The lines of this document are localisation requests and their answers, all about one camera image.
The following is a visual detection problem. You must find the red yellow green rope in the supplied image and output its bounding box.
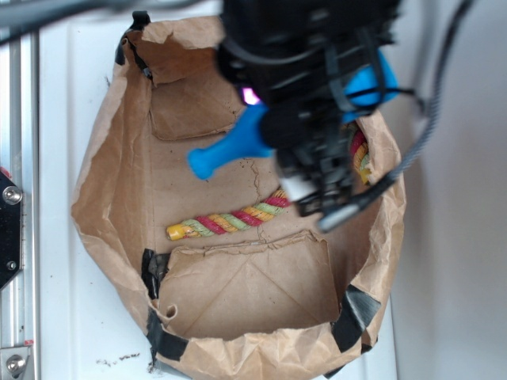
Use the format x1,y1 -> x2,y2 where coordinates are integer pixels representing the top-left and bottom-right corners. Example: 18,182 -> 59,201
166,121 -> 372,241

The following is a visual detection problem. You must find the black cable top left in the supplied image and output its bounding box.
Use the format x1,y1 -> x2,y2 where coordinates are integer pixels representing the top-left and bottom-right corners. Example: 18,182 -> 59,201
0,0 -> 223,44

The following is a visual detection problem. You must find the metal corner bracket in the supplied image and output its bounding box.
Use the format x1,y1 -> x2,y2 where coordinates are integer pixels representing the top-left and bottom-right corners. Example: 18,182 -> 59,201
1,346 -> 31,380

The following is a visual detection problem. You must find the white plastic tray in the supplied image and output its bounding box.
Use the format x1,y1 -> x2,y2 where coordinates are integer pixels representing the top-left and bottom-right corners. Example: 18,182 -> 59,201
39,2 -> 397,379

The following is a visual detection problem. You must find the braided grey cable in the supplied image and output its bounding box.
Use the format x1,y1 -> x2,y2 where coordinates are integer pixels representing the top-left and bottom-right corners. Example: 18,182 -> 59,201
348,0 -> 476,211

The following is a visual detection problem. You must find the blue plastic bottle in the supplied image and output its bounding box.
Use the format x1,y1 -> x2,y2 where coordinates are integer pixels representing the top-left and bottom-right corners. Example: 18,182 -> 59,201
188,51 -> 398,180

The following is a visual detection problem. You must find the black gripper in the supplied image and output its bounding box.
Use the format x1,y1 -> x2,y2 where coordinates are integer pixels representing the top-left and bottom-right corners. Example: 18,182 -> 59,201
217,1 -> 400,232

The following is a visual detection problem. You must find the brown paper bag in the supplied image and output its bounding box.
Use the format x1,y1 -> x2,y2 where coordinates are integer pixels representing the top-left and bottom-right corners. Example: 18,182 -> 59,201
71,13 -> 406,379

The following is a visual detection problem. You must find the black mounting plate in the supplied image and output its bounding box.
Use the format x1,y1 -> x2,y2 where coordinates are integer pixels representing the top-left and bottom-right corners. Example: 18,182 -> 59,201
0,167 -> 23,291

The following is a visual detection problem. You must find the aluminium frame rail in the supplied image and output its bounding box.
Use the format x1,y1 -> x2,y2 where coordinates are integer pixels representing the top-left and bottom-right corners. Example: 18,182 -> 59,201
1,35 -> 40,379

